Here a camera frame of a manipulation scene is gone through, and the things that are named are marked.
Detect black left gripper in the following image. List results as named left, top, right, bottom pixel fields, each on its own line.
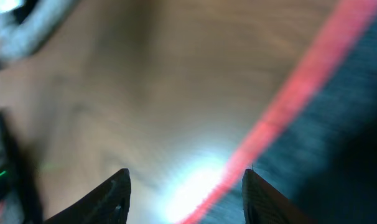
left=0, top=110, right=44, bottom=224

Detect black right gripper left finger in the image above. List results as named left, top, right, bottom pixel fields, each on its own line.
left=45, top=168, right=131, bottom=224

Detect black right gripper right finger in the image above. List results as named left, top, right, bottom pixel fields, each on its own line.
left=242, top=169, right=314, bottom=224

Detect dark teal athletic pants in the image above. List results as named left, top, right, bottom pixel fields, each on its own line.
left=179, top=0, right=377, bottom=224

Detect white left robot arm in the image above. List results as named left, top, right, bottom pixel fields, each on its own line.
left=0, top=0, right=77, bottom=223

